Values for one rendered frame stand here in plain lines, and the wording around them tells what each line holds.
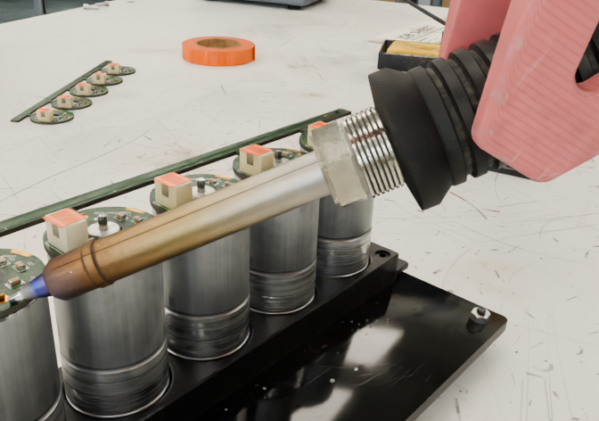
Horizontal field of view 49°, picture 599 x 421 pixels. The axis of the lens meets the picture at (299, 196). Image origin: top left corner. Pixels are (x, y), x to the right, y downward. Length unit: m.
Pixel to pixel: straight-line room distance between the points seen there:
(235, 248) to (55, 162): 0.21
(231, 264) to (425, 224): 0.15
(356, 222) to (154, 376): 0.08
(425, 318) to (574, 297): 0.07
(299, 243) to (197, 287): 0.03
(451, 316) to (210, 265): 0.09
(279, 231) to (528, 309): 0.11
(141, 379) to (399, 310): 0.09
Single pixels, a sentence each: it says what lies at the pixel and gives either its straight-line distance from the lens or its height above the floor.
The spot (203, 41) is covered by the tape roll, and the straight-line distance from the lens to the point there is 0.58.
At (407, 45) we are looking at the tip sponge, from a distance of 0.58.
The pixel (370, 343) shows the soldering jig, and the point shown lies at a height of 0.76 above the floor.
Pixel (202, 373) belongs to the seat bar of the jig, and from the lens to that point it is 0.17.
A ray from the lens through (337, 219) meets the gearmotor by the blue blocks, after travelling 0.20.
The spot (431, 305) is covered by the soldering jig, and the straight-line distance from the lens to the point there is 0.22.
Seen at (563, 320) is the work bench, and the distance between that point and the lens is 0.25.
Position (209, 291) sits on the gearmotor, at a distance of 0.17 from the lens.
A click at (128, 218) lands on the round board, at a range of 0.16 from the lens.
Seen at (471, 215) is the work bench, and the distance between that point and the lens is 0.31.
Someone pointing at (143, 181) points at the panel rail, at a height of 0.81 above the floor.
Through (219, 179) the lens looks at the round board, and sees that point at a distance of 0.17.
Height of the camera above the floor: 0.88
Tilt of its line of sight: 25 degrees down
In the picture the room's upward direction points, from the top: 3 degrees clockwise
